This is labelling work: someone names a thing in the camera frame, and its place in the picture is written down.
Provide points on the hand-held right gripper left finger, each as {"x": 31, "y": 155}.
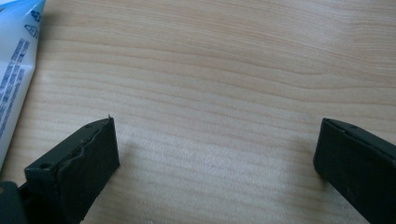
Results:
{"x": 77, "y": 168}

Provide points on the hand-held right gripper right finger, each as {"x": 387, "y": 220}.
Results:
{"x": 358, "y": 168}

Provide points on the white and blue carton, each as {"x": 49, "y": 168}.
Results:
{"x": 15, "y": 62}

